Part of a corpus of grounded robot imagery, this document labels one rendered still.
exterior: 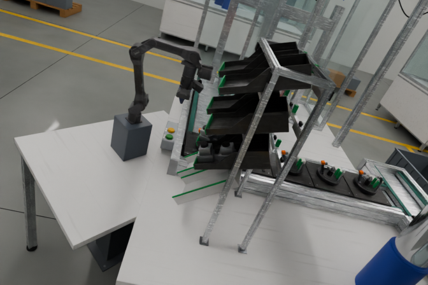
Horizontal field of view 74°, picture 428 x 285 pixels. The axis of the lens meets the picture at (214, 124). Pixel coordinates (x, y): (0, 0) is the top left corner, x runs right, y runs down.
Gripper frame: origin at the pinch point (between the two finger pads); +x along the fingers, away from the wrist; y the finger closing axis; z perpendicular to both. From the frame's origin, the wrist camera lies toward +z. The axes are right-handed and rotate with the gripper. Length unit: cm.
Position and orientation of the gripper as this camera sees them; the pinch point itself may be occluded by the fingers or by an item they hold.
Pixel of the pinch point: (182, 97)
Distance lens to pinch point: 140.6
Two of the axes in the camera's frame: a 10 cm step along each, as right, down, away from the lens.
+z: 9.6, 2.5, 1.3
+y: 0.2, -5.1, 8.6
